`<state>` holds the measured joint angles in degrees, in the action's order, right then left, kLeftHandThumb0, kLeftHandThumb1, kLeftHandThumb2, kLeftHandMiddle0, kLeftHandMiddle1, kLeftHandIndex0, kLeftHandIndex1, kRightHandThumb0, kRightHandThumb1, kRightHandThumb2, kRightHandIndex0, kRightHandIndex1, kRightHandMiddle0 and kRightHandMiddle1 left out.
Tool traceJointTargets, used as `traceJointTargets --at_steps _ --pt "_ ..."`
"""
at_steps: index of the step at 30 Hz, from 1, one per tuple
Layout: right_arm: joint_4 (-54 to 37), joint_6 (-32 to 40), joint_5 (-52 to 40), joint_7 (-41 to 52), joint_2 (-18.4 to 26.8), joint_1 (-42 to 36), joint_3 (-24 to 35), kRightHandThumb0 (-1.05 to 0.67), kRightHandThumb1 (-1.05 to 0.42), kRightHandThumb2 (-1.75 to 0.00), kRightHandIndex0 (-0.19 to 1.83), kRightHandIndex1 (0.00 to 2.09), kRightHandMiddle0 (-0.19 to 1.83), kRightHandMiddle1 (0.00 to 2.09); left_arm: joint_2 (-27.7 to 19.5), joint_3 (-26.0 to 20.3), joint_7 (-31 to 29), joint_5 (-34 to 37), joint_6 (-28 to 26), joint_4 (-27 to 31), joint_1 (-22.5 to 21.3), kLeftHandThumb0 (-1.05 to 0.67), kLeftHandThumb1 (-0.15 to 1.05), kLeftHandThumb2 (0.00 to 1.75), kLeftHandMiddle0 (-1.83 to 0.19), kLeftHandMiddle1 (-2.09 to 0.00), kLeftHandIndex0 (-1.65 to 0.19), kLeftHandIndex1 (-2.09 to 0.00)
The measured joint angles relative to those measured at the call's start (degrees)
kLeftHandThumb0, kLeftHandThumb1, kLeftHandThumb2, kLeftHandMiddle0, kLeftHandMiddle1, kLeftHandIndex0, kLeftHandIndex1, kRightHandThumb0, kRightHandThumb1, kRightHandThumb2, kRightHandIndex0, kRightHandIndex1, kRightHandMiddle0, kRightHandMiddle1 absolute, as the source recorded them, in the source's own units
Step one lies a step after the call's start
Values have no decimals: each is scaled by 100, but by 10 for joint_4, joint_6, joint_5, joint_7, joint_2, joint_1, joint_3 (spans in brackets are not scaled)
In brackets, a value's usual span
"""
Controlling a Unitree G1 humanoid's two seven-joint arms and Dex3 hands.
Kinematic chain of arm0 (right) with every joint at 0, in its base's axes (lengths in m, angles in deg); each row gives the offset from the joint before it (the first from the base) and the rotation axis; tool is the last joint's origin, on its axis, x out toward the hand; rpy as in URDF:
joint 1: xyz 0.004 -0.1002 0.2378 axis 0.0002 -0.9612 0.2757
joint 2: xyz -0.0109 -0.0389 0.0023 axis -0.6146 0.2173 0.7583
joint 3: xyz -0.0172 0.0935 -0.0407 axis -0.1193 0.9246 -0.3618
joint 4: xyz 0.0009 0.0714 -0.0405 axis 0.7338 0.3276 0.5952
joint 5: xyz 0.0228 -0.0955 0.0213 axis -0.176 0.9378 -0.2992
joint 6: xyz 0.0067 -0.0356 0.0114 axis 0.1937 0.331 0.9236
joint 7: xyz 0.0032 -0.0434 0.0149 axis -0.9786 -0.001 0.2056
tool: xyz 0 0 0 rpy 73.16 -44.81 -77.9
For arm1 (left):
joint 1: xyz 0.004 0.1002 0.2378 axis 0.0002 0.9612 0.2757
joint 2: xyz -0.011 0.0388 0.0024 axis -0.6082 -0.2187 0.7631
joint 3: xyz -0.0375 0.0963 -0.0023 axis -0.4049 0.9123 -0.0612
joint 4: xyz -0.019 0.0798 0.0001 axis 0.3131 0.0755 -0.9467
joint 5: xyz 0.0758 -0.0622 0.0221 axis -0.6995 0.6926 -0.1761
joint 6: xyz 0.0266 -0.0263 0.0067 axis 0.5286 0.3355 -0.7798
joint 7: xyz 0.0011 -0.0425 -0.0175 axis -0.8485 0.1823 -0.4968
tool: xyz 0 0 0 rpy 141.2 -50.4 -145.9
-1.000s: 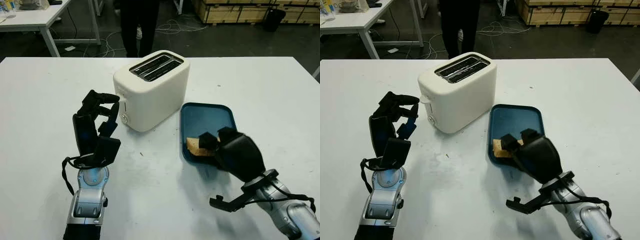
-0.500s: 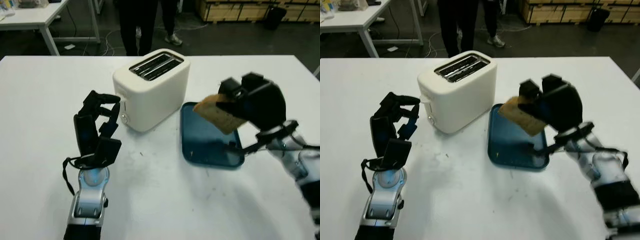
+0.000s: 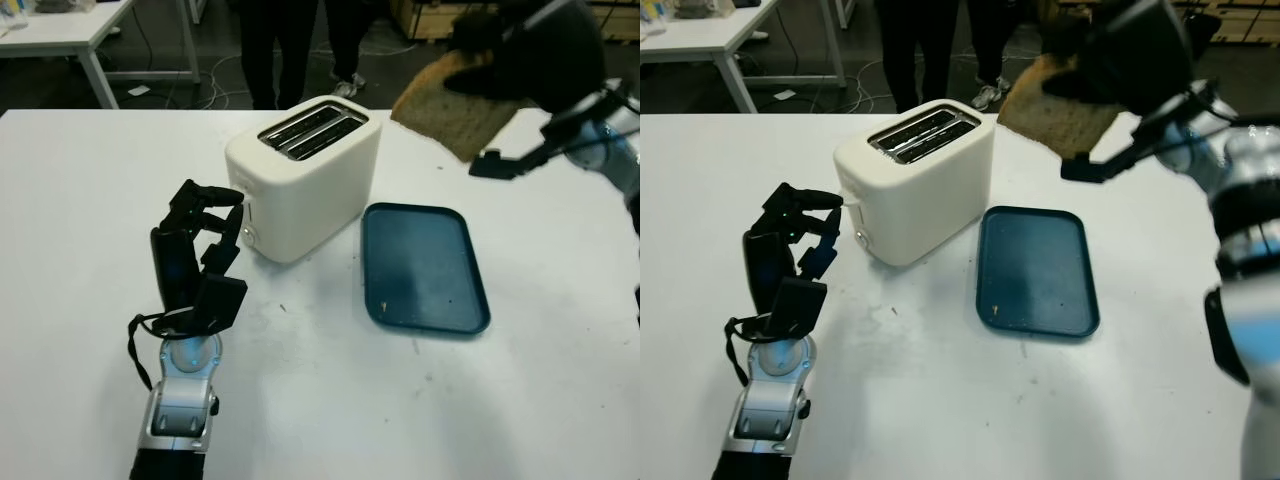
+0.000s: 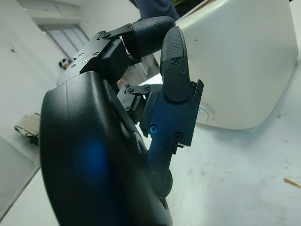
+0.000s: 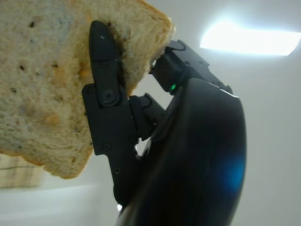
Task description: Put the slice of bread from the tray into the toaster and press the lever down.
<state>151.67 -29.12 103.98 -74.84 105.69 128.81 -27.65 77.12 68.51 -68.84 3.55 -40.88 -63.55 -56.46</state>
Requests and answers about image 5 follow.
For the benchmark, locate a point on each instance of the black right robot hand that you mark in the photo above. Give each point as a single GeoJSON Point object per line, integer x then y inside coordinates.
{"type": "Point", "coordinates": [200, 153]}

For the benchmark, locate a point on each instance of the slice of brown bread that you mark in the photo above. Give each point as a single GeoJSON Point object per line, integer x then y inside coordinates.
{"type": "Point", "coordinates": [47, 70]}

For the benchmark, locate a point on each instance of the ceiling light panel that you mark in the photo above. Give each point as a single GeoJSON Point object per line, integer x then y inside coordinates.
{"type": "Point", "coordinates": [247, 38]}

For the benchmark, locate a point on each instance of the stacked wooden crates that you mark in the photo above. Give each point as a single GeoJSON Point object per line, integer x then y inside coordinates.
{"type": "Point", "coordinates": [16, 171]}

